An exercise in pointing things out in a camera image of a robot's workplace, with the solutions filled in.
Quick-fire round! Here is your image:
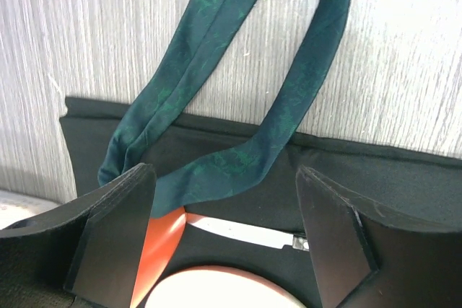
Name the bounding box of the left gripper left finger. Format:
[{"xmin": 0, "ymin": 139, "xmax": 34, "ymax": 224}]
[{"xmin": 1, "ymin": 164, "xmax": 156, "ymax": 307}]

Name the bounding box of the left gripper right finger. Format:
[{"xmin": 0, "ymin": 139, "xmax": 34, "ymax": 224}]
[{"xmin": 296, "ymin": 166, "xmax": 461, "ymax": 307}]

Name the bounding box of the dark green tie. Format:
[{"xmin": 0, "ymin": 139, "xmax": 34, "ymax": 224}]
[{"xmin": 97, "ymin": 0, "xmax": 351, "ymax": 217}]

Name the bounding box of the black placemat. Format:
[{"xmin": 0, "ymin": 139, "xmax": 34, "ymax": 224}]
[{"xmin": 0, "ymin": 97, "xmax": 462, "ymax": 308}]

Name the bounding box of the pink white plate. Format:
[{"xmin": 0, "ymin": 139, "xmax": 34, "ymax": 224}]
[{"xmin": 145, "ymin": 265, "xmax": 304, "ymax": 308}]

